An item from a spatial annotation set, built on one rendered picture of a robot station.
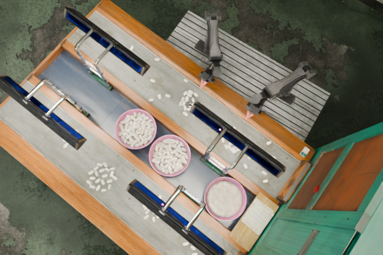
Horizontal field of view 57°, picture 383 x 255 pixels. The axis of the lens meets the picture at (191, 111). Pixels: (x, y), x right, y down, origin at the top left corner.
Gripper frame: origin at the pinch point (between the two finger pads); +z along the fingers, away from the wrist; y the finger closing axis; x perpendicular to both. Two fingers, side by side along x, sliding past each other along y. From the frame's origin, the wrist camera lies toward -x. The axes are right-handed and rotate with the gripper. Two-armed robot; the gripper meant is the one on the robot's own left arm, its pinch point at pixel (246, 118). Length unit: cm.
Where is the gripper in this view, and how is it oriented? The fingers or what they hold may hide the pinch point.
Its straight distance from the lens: 224.1
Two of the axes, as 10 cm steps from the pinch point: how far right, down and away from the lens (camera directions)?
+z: -4.9, 7.4, 4.5
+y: 7.9, 6.0, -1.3
